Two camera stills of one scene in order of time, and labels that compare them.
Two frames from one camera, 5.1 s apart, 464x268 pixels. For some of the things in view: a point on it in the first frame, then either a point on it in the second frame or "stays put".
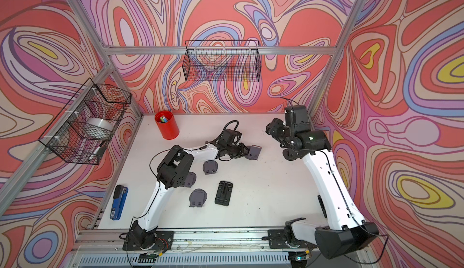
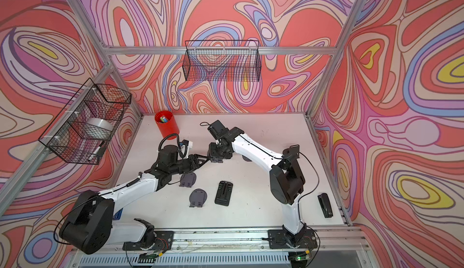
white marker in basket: (93, 154) stays put
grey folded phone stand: (191, 180) stays put
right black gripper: (273, 128) to (212, 153)
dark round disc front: (197, 197) stays put
